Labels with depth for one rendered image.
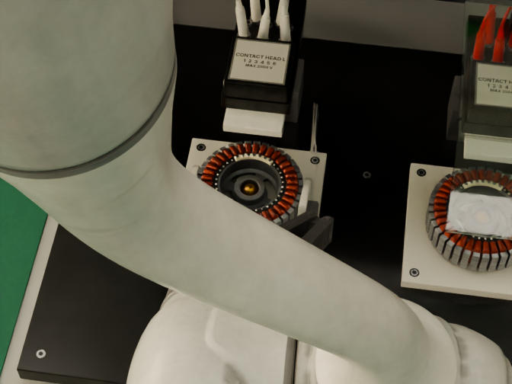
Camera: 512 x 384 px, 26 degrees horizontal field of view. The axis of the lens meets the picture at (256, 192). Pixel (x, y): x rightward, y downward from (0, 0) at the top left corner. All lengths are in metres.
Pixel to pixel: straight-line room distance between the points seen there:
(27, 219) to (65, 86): 0.86
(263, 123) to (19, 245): 0.30
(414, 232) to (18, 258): 0.42
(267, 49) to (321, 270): 0.51
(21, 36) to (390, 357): 0.43
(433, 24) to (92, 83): 0.95
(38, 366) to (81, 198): 0.66
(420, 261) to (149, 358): 0.40
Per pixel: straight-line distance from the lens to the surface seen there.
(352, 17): 1.31
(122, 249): 0.55
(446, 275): 1.15
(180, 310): 0.87
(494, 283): 1.15
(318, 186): 1.19
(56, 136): 0.40
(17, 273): 1.20
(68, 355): 1.12
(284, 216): 1.13
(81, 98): 0.38
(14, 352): 1.16
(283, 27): 1.14
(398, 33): 1.32
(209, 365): 0.82
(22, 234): 1.22
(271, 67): 1.11
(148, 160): 0.47
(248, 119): 1.12
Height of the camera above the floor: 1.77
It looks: 56 degrees down
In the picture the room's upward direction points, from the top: straight up
